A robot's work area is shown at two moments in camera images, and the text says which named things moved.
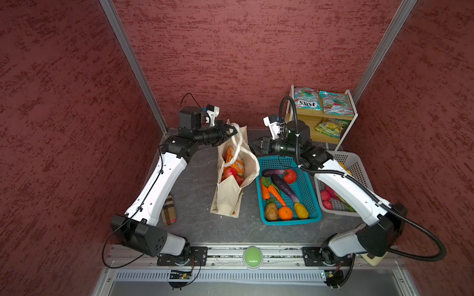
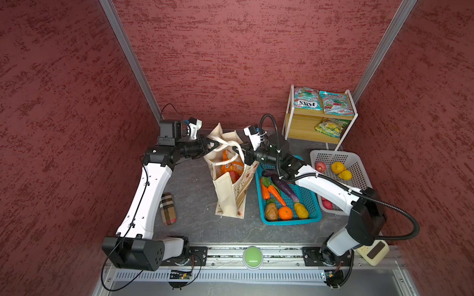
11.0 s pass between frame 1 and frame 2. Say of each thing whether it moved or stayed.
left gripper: moved
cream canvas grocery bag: moved
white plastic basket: stayed
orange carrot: stayed
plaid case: stayed
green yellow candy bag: stayed
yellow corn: stayed
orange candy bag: moved
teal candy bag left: stayed
